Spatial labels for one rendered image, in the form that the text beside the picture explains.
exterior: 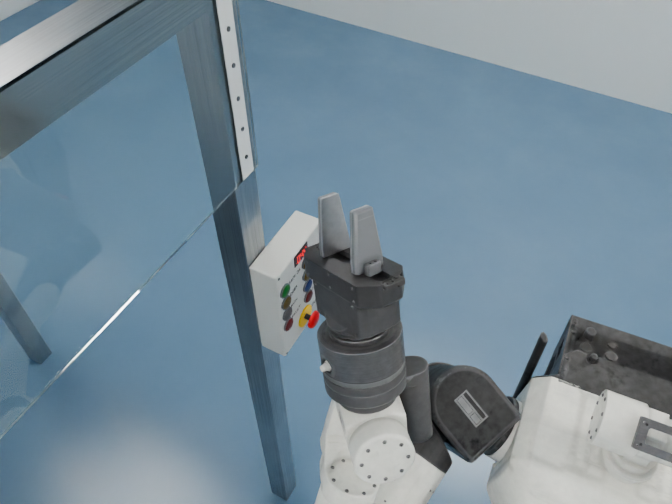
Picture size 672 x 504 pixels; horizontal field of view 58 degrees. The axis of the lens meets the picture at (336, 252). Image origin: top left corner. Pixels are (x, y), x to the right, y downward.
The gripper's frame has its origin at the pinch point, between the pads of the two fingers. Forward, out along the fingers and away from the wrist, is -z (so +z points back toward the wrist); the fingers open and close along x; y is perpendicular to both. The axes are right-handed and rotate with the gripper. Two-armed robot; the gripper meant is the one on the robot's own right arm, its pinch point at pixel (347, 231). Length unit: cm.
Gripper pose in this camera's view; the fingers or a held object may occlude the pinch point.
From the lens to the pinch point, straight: 57.4
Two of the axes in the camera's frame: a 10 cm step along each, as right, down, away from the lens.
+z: 1.2, 9.0, 4.3
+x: 5.6, 2.9, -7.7
